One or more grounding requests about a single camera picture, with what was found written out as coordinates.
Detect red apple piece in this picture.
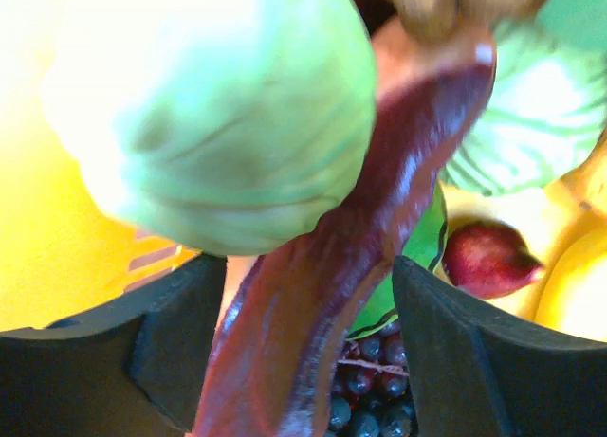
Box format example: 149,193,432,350
442,220,545,300

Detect green cabbage front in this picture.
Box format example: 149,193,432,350
440,0,606,196

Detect yellow plastic basket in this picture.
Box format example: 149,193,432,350
1,0,606,331

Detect green cabbage back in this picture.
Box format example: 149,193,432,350
40,0,377,255

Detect watermelon slice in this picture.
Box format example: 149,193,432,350
348,180,450,341

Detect dark red eggplant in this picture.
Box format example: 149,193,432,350
193,19,496,436

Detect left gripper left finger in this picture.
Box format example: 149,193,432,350
1,254,227,436

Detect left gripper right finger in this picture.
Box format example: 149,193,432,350
393,257,606,436

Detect black grape bunch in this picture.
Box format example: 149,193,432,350
324,320,419,437

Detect green cabbage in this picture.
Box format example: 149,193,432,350
440,0,606,196
40,0,377,255

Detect brown potato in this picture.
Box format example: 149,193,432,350
387,0,546,44

